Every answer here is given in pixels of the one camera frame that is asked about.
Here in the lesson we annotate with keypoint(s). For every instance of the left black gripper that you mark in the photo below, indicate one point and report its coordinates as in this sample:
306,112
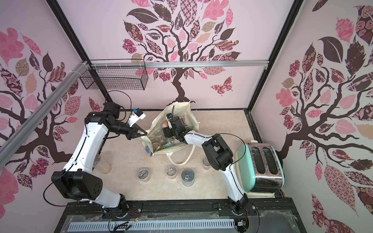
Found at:
132,133

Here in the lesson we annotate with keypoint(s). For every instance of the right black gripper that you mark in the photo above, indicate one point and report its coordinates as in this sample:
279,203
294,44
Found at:
171,129

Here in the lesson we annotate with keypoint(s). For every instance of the cream canvas tote bag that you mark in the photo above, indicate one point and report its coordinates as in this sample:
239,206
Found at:
170,146

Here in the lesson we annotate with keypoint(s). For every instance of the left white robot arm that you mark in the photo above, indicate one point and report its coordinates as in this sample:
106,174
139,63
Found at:
76,181

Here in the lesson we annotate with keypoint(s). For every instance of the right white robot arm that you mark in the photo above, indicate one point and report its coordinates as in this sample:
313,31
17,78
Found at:
218,154

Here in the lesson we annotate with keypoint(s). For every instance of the clear lid seed jar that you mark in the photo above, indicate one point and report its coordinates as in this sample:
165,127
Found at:
159,134

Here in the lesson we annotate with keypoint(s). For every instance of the clear plastic cup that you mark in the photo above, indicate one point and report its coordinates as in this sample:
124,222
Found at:
101,165

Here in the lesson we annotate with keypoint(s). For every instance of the mint green chrome toaster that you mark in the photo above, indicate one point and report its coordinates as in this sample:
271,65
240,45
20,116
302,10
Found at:
258,170

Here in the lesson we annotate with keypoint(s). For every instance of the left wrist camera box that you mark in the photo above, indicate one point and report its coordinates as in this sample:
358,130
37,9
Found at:
135,116

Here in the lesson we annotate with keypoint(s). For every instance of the black wire wall basket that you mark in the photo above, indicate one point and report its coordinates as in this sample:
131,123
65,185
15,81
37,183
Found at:
116,74

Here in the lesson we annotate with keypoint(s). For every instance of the aluminium rail back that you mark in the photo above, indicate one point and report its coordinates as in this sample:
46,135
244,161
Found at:
192,64

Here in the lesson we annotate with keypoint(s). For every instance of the aluminium rail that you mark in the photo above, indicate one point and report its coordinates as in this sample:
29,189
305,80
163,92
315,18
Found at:
192,64
10,147

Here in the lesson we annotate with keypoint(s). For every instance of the white slotted cable duct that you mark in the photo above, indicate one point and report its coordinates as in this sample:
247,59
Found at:
150,226

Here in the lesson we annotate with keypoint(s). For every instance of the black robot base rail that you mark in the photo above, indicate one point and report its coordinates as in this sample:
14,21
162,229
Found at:
260,215

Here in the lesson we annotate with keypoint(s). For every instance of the aluminium rail left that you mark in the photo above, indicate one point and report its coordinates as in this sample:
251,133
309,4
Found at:
10,147

